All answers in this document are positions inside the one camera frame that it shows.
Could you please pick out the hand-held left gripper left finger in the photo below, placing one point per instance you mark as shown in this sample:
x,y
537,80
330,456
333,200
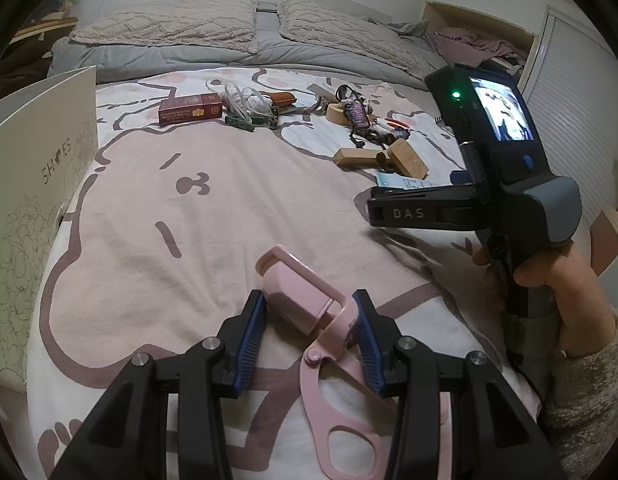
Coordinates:
x,y
249,345

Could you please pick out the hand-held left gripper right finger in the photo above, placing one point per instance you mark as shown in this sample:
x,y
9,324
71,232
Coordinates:
x,y
369,345

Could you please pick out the pink plastic eyelash curler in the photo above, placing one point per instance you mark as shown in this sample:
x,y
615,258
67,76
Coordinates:
x,y
299,290

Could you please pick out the short wooden block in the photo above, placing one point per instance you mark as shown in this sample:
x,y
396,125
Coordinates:
x,y
406,157

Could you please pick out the long wooden block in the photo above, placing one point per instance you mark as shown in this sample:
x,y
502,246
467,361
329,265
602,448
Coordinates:
x,y
359,158

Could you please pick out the cream shoe box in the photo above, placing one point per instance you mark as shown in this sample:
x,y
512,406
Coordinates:
x,y
34,200

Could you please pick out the person's right forearm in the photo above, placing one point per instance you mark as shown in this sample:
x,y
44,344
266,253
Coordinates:
x,y
589,400

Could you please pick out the person's right hand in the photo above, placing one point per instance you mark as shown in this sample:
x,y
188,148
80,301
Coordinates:
x,y
574,300

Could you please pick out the light wooden panel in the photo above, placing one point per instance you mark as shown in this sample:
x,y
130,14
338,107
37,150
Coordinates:
x,y
614,240

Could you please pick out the white louvred door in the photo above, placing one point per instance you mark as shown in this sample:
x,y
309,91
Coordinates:
x,y
574,85

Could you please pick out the white orange small tool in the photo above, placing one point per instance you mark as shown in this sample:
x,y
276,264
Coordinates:
x,y
396,124

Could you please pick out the pink clothes pile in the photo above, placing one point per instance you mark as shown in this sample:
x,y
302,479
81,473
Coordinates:
x,y
474,42

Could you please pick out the wooden shelf unit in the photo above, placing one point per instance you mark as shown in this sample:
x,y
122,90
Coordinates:
x,y
479,17

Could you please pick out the beige tape roll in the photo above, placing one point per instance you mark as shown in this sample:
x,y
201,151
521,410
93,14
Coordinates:
x,y
334,114

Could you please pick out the brown hair band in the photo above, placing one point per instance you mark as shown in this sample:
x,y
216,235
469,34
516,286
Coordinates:
x,y
314,108

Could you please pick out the white paper card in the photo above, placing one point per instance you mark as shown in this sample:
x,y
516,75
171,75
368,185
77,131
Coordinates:
x,y
321,89

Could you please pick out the beige textured pillow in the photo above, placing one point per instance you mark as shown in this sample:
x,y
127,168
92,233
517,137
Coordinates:
x,y
349,27
164,22

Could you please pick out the dark red box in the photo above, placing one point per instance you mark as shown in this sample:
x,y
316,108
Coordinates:
x,y
189,109

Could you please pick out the brown leather case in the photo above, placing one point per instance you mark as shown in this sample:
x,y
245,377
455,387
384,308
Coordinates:
x,y
279,98

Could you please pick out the grey duvet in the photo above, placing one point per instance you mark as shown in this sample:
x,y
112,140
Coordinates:
x,y
154,62

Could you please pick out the dark brown cloth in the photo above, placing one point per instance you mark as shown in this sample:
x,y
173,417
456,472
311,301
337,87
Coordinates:
x,y
14,72

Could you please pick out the wooden side shelf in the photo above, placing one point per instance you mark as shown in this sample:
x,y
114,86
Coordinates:
x,y
44,27

